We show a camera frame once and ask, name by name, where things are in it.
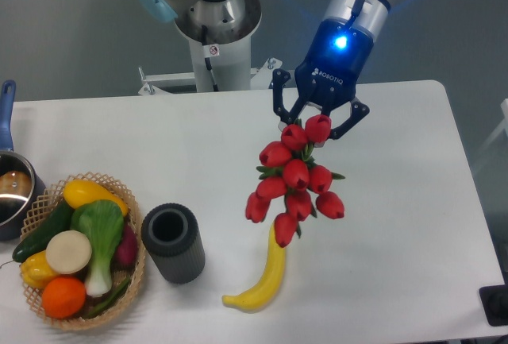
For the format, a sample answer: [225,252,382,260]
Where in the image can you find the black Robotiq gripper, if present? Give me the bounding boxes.
[272,19,374,147]

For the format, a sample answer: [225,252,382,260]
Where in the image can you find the red tulip bouquet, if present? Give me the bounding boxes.
[245,114,345,248]

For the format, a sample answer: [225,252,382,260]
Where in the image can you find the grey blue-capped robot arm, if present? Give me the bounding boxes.
[138,0,394,140]

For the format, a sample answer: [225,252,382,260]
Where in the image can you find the yellow plastic banana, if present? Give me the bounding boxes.
[221,224,286,313]

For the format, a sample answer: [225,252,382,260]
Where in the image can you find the dark grey ribbed vase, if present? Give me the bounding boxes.
[141,203,206,284]

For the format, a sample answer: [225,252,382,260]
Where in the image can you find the green bok choy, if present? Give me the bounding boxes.
[71,199,124,298]

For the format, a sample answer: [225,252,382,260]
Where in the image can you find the purple sweet potato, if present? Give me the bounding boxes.
[114,224,138,268]

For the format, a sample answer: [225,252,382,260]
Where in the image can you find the black device at edge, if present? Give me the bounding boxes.
[479,284,507,327]

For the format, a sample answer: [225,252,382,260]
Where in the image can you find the green bean pod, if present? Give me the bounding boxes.
[83,278,131,319]

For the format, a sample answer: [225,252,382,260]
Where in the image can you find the dark green cucumber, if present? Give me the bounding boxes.
[12,200,74,263]

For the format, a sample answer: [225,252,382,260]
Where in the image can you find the beige round mushroom cap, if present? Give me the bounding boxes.
[45,230,92,275]

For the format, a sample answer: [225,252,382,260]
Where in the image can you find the orange fruit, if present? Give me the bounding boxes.
[42,276,87,319]

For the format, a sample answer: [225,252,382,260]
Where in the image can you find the yellow bell pepper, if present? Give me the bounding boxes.
[20,250,60,289]

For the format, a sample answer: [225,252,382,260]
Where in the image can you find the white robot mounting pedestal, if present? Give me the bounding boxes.
[138,37,283,95]

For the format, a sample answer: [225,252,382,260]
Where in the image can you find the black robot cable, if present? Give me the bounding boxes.
[200,25,220,93]

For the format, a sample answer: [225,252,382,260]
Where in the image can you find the blue-handled steel saucepan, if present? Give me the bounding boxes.
[1,79,45,242]

